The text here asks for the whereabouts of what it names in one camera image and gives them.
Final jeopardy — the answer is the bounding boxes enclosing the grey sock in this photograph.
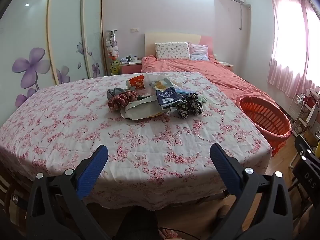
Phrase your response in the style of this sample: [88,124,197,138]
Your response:
[107,87,137,100]

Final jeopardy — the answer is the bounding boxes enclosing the pink floral tablecloth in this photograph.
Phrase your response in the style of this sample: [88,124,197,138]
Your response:
[0,71,273,210]

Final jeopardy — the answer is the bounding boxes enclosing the pink striped pillow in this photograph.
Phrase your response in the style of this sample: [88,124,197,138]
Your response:
[189,44,209,61]

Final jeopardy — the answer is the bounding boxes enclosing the orange snack packet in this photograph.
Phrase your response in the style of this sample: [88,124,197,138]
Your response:
[129,75,147,90]

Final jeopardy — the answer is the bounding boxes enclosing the orange plastic basket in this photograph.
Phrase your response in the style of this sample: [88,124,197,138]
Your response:
[235,96,292,157]

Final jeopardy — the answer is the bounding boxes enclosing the red white shelf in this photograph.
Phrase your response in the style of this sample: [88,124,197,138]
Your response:
[302,87,320,140]

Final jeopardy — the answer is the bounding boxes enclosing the red plaid scrunchie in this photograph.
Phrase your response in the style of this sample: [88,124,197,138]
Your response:
[108,92,137,112]

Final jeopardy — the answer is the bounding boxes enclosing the white wire rack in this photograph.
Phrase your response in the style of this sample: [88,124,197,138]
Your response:
[285,94,307,133]

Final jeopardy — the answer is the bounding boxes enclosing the glass floral wardrobe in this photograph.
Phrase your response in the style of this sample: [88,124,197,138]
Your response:
[0,0,104,108]

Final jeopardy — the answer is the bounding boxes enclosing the coral duvet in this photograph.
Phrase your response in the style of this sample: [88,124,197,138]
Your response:
[141,55,282,110]

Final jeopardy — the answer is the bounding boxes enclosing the pink nightstand with mugs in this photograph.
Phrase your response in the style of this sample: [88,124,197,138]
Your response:
[120,61,143,75]

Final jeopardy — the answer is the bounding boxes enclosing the cream pink headboard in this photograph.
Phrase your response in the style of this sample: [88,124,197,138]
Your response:
[144,32,214,58]

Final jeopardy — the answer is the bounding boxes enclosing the cream cloth bag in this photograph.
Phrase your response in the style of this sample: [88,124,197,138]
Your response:
[120,95,175,120]

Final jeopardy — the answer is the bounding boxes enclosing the pink curtain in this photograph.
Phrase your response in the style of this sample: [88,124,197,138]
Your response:
[267,0,320,99]

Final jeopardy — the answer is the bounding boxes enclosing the white floral pillow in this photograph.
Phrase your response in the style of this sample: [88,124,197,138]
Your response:
[155,42,190,60]

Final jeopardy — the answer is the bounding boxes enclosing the plush toy holder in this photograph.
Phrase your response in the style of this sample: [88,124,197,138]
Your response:
[105,30,120,75]

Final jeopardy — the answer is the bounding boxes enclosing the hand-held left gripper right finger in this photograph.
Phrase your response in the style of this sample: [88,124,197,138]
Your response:
[209,143,293,240]

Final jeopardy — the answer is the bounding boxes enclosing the black floral sock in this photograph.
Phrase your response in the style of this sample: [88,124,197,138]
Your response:
[176,93,203,119]

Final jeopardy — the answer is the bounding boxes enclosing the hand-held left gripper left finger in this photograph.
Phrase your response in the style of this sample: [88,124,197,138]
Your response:
[26,144,113,240]

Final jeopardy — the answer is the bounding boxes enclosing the white plastic bag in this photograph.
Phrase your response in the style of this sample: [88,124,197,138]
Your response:
[144,73,175,90]

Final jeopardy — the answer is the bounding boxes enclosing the blue tissue pack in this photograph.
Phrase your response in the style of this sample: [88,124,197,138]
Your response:
[175,88,194,97]

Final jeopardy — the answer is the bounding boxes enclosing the blue white packet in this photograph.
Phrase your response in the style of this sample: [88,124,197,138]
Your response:
[155,79,184,110]

